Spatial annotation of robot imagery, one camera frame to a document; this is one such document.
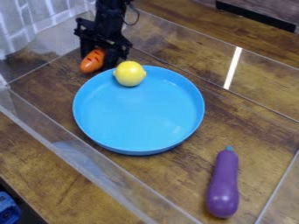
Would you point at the white patterned curtain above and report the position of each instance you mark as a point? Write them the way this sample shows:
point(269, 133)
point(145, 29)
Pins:
point(26, 17)

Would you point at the yellow toy lemon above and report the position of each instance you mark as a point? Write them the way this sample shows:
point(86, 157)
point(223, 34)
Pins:
point(130, 73)

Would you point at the purple toy eggplant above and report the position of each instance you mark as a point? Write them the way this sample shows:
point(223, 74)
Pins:
point(222, 199)

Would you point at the clear acrylic tray enclosure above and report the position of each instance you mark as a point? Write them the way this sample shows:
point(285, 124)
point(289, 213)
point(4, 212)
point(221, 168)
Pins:
point(243, 64)

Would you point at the blue plastic object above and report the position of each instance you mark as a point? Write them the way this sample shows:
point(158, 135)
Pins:
point(10, 210)

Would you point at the blue round plate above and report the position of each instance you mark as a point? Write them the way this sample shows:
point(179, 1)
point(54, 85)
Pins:
point(139, 120)

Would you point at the orange toy carrot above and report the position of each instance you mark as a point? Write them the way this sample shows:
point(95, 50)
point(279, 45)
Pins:
point(93, 61)

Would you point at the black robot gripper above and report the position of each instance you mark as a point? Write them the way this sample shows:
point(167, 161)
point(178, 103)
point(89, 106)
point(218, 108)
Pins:
point(103, 32)

